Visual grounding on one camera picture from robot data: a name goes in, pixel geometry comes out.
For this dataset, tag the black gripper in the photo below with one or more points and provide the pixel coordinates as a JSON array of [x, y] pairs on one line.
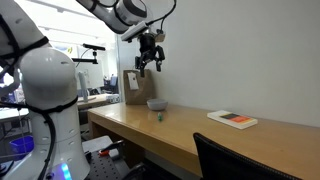
[[147, 42]]

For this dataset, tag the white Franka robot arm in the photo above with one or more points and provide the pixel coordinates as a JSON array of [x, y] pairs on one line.
[[50, 86]]

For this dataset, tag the grey bowl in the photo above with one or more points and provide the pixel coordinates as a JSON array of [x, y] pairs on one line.
[[157, 104]]

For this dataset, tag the white paper bag tag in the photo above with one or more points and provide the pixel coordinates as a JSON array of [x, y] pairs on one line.
[[132, 81]]

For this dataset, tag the brown paper bag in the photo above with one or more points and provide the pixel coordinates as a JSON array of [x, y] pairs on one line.
[[141, 90]]

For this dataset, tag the dark background monitor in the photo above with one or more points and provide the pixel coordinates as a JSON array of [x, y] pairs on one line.
[[113, 82]]

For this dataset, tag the background wooden desk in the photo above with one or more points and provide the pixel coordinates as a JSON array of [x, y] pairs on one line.
[[96, 100]]

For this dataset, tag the white book with orange cover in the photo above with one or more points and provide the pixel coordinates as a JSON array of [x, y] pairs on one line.
[[232, 119]]

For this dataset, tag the black perforated breadboard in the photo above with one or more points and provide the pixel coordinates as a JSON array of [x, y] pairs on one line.
[[103, 166]]

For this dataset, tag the black chair back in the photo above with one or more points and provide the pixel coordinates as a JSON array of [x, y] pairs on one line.
[[230, 161]]

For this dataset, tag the blue plastic bin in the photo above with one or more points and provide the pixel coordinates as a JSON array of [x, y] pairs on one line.
[[22, 145]]

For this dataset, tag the grey wrist camera bar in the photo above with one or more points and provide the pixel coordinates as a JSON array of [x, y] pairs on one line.
[[134, 31]]

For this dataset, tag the black camera on stand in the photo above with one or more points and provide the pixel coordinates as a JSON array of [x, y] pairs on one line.
[[94, 47]]

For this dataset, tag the white cylindrical post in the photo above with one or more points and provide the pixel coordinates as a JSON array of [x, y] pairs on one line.
[[83, 86]]

